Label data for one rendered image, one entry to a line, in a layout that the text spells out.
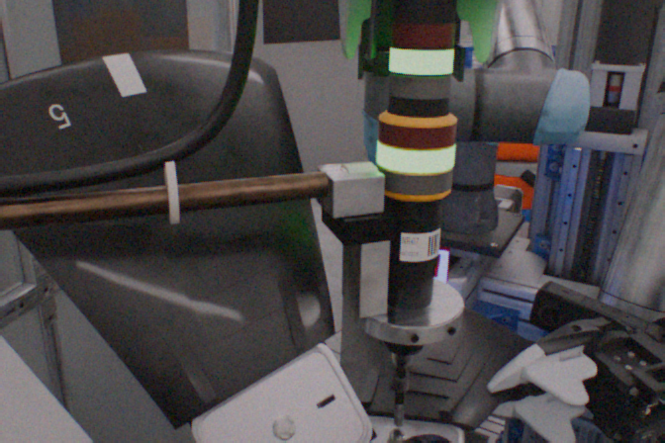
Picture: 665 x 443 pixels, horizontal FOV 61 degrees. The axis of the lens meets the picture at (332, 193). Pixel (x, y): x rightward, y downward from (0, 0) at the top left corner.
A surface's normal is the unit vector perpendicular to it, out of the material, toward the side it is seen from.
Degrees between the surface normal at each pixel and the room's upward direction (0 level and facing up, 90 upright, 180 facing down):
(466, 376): 10
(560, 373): 6
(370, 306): 90
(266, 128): 42
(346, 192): 90
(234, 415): 54
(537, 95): 63
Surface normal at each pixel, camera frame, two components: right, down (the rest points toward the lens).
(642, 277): -0.40, -0.01
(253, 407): 0.15, -0.30
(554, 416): 0.07, -0.88
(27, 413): 0.75, -0.54
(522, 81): -0.08, -0.49
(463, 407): 0.09, -0.98
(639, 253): -0.68, -0.11
